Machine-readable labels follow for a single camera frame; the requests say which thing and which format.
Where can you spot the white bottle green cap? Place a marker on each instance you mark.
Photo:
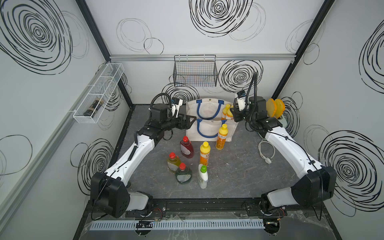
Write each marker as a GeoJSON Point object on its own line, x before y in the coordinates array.
{"type": "Point", "coordinates": [203, 176]}

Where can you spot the orange soap bottle front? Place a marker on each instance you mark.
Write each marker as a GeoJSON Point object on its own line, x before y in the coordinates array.
{"type": "Point", "coordinates": [229, 114]}

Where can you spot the mint green toaster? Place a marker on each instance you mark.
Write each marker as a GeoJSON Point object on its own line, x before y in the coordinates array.
{"type": "Point", "coordinates": [283, 121]}

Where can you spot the bread slice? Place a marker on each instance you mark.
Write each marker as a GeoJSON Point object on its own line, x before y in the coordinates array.
{"type": "Point", "coordinates": [271, 107]}
{"type": "Point", "coordinates": [280, 108]}

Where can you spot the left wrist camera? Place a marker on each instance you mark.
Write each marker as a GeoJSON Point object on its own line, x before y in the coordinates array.
{"type": "Point", "coordinates": [176, 104]}

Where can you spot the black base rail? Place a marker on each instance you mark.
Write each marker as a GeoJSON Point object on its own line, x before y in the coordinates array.
{"type": "Point", "coordinates": [204, 205]}

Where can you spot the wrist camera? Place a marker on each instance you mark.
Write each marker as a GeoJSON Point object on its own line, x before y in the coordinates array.
{"type": "Point", "coordinates": [241, 100]}
{"type": "Point", "coordinates": [176, 104]}

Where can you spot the white canvas bag blue handles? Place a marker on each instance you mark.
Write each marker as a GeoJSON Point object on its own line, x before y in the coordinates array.
{"type": "Point", "coordinates": [209, 114]}

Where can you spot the dark bottle on shelf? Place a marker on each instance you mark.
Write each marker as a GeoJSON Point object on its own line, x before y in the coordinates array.
{"type": "Point", "coordinates": [95, 106]}

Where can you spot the left bread slice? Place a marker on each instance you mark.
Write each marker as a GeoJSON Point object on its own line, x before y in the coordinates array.
{"type": "Point", "coordinates": [271, 107]}

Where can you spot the orange soap bottle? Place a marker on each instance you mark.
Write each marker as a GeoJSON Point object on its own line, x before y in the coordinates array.
{"type": "Point", "coordinates": [229, 114]}
{"type": "Point", "coordinates": [224, 112]}
{"type": "Point", "coordinates": [222, 135]}
{"type": "Point", "coordinates": [205, 150]}

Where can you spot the grey slotted cable duct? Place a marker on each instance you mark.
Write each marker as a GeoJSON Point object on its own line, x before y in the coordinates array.
{"type": "Point", "coordinates": [215, 224]}

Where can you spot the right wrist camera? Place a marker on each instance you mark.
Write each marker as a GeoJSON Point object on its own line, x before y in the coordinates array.
{"type": "Point", "coordinates": [241, 100]}

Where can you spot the yellow-green soap bottle red cap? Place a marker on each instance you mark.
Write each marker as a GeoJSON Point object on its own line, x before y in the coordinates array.
{"type": "Point", "coordinates": [173, 162]}

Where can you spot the black wire wall basket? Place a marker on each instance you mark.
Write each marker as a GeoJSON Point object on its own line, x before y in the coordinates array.
{"type": "Point", "coordinates": [195, 70]}

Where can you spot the dark green soap bottle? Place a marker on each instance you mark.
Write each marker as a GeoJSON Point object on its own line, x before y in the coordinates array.
{"type": "Point", "coordinates": [183, 174]}

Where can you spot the right bread slice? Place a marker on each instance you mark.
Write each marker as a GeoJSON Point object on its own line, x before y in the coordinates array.
{"type": "Point", "coordinates": [280, 108]}

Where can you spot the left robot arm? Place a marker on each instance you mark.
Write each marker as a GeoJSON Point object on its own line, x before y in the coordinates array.
{"type": "Point", "coordinates": [109, 192]}

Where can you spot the white wire wall shelf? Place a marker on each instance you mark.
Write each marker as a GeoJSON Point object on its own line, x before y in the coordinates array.
{"type": "Point", "coordinates": [105, 88]}

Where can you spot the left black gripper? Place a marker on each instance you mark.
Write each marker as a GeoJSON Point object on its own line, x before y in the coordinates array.
{"type": "Point", "coordinates": [185, 125]}

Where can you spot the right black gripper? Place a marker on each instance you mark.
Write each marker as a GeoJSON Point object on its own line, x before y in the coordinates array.
{"type": "Point", "coordinates": [236, 115]}

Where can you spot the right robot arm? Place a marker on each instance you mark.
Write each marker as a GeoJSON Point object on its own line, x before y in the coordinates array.
{"type": "Point", "coordinates": [316, 182]}

